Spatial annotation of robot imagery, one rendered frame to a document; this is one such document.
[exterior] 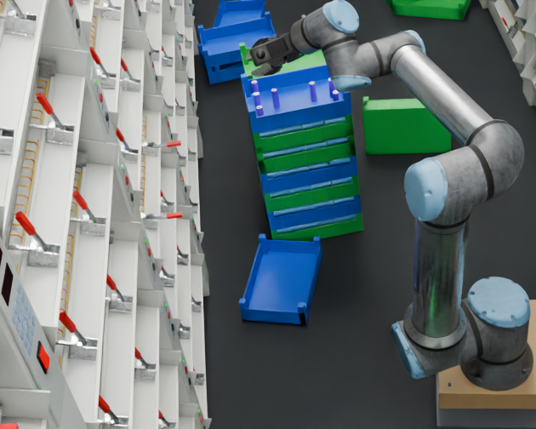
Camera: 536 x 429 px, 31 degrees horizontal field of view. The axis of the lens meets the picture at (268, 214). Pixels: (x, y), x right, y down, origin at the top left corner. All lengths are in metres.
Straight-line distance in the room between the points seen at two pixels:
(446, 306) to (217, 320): 0.97
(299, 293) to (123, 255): 1.20
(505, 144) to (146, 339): 0.82
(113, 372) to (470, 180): 0.77
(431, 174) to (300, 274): 1.23
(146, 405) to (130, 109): 0.72
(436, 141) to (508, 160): 1.49
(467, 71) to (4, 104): 2.76
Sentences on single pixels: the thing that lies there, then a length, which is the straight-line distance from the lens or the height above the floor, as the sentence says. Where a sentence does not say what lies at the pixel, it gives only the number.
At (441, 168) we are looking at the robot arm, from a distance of 1.88.
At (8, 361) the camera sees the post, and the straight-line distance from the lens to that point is 1.08.
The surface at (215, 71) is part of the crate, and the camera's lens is 3.90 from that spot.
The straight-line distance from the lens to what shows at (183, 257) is 2.66.
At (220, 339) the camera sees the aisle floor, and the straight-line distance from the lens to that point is 2.92.
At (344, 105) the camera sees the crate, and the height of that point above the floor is 0.51.
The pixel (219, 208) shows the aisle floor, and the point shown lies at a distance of 3.32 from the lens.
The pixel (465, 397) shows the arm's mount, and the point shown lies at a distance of 2.58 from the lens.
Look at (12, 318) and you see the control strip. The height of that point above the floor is 1.47.
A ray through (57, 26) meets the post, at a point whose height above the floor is 1.42.
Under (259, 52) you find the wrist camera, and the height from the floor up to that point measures 0.87.
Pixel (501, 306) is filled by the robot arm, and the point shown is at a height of 0.40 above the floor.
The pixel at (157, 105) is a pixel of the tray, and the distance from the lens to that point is 2.55.
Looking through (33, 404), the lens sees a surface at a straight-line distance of 1.13.
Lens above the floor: 2.20
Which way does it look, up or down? 42 degrees down
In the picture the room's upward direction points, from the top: 11 degrees counter-clockwise
